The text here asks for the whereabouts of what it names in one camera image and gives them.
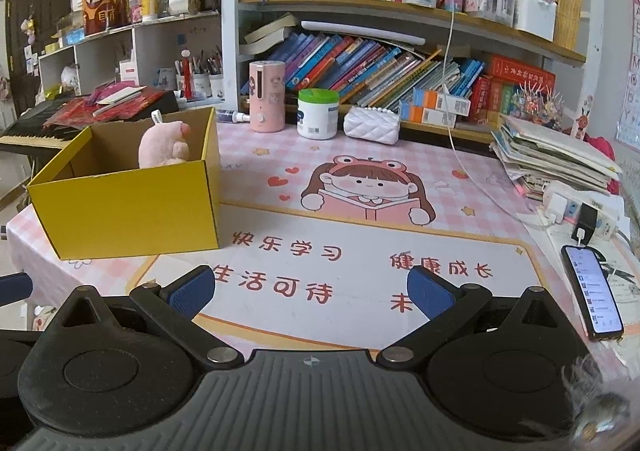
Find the black charger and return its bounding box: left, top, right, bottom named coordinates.
left=575, top=204, right=598, bottom=244

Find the row of leaning books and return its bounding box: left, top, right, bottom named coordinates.
left=265, top=31, right=486, bottom=117

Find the red boxed book set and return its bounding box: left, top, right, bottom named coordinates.
left=472, top=55, right=556, bottom=124

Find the yellow cardboard box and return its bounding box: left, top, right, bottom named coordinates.
left=27, top=107, right=222, bottom=260

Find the wooden bookshelf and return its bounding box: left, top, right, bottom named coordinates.
left=222, top=0, right=588, bottom=147

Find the wall alphabet poster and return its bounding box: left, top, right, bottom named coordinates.
left=617, top=0, right=640, bottom=152

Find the black electronic keyboard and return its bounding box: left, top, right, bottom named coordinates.
left=0, top=91, right=178, bottom=149

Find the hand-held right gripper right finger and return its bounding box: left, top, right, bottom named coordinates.
left=376, top=265, right=568, bottom=373

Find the orange white carton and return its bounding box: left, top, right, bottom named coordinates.
left=400, top=102, right=457, bottom=128
left=412, top=88, right=471, bottom=116

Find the stack of yellow books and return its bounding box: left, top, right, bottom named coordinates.
left=550, top=0, right=586, bottom=52

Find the white shelf unit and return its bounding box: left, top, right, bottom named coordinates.
left=37, top=11, right=223, bottom=102

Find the white pencil organizer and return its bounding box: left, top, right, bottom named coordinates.
left=514, top=0, right=557, bottom=42

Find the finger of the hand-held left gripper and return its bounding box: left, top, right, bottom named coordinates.
left=0, top=272, right=34, bottom=308

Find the fortune god paper box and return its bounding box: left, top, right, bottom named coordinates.
left=81, top=0, right=130, bottom=36

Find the pink plush toy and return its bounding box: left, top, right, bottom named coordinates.
left=138, top=112, right=192, bottom=168

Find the grey fuzzy object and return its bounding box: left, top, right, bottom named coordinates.
left=560, top=356, right=632, bottom=442

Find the white charging cable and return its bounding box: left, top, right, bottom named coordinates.
left=439, top=0, right=551, bottom=228

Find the colourful paper flower ornament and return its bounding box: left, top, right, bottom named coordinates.
left=512, top=84, right=563, bottom=129

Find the pile of red packets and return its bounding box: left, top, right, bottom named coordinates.
left=47, top=84, right=171, bottom=124

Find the white power strip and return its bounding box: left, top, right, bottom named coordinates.
left=542, top=181, right=631, bottom=239

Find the white quilted pouch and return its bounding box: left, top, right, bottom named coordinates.
left=343, top=105, right=401, bottom=144

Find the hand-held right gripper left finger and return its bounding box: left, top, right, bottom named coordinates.
left=47, top=265, right=245, bottom=373

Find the thick open book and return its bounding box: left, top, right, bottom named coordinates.
left=242, top=14, right=298, bottom=54

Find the black smartphone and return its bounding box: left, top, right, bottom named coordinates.
left=561, top=245, right=625, bottom=342

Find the white jar green lid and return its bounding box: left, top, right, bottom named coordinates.
left=297, top=88, right=340, bottom=140

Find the stack of papers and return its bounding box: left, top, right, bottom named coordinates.
left=490, top=115, right=621, bottom=194

